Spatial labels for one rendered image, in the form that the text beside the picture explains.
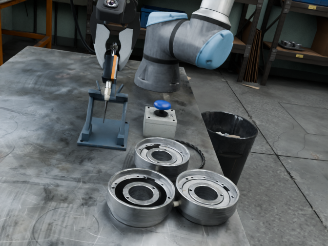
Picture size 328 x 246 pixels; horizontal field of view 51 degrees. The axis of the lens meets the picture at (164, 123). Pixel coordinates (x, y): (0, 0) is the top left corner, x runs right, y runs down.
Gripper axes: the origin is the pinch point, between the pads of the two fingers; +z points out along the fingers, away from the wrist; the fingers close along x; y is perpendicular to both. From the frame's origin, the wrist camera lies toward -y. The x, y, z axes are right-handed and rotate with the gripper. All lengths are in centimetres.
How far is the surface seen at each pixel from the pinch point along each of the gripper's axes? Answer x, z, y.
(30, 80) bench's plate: 24.1, 15.6, 25.7
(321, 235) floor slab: -113, 95, 66
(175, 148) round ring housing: -14.9, 12.6, -8.6
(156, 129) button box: -11.3, 13.3, 0.3
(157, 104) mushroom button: -10.8, 8.3, 2.7
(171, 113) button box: -14.4, 11.0, 4.6
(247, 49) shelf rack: -130, 53, 324
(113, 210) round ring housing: -4.4, 13.7, -27.8
